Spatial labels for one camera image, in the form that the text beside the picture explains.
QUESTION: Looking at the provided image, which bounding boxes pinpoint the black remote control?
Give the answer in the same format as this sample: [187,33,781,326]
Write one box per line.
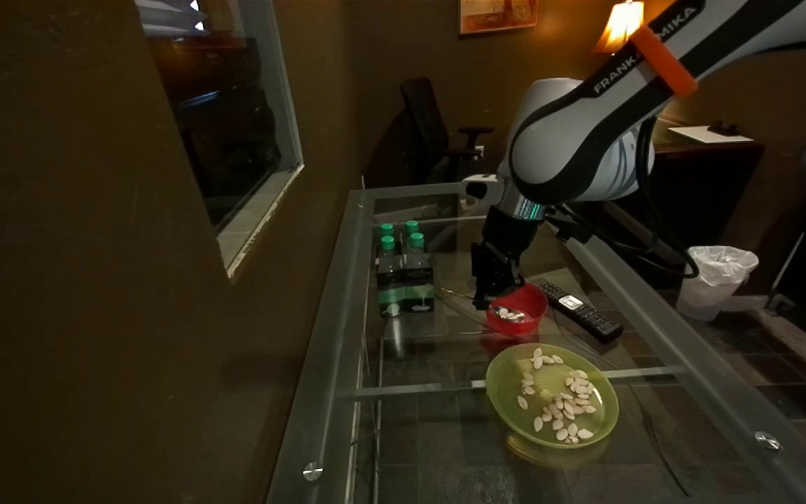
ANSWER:
[543,283,621,344]

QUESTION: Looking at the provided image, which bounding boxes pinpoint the white lined trash bin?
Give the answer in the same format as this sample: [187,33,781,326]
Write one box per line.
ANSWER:
[678,245,758,322]

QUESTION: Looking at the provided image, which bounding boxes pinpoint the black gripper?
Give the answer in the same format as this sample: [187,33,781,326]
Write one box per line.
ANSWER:
[470,207,537,311]

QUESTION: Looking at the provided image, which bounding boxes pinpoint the framed wall picture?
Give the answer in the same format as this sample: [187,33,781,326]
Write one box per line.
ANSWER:
[459,0,537,38]

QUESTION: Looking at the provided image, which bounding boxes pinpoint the pack of green-capped bottles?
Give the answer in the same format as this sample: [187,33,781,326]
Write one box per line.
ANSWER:
[376,222,434,316]

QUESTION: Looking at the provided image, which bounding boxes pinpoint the table lamp with shade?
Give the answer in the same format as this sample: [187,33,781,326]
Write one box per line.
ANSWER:
[596,0,648,54]

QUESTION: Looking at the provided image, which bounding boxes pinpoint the green plastic plate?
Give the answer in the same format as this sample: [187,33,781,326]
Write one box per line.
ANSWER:
[484,343,620,452]

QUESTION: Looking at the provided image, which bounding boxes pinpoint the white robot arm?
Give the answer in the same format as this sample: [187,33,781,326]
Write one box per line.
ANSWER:
[466,0,806,308]

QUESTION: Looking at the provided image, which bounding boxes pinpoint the red plastic bowl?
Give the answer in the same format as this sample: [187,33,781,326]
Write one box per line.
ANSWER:
[484,285,550,343]

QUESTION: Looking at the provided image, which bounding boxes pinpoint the pile of white seeds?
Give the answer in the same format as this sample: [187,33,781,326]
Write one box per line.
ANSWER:
[515,347,606,446]

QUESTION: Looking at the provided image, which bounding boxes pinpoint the dark wooden side desk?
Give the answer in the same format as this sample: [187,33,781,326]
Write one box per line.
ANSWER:
[653,127,764,246]

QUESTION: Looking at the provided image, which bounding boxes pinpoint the black office chair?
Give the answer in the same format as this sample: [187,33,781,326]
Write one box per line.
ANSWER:
[401,78,492,183]

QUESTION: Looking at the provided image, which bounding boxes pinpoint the window with white frame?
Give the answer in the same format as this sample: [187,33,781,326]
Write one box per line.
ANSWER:
[135,0,306,283]

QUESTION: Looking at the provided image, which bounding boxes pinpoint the white paper on desk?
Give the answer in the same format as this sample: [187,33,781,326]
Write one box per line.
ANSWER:
[669,127,753,145]

